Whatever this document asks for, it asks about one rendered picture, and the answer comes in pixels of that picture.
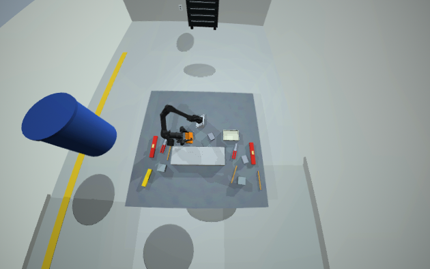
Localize yellow rectangular bar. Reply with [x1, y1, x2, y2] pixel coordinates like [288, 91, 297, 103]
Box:
[142, 169, 152, 186]

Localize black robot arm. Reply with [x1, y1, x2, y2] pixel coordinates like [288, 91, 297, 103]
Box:
[160, 105, 203, 146]

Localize red flat bar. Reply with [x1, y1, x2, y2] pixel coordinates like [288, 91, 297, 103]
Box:
[249, 143, 255, 165]
[149, 136, 158, 158]

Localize white panel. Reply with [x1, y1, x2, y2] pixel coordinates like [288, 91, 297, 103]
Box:
[171, 146, 225, 166]

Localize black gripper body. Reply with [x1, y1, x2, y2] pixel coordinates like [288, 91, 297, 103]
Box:
[175, 126, 184, 145]

